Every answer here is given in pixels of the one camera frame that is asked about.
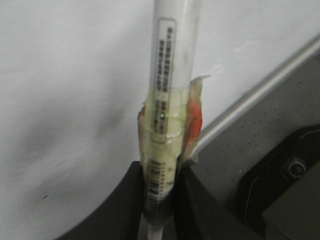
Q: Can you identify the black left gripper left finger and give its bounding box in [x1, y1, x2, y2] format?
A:
[58, 161, 144, 240]

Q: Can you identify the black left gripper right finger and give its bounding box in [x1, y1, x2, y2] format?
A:
[173, 167, 262, 240]

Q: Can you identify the white taped whiteboard marker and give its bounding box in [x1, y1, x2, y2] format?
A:
[138, 0, 202, 240]

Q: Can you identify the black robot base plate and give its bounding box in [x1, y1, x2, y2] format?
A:
[235, 124, 320, 238]

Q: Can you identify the white whiteboard with metal frame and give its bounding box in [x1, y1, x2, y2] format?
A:
[0, 0, 320, 240]

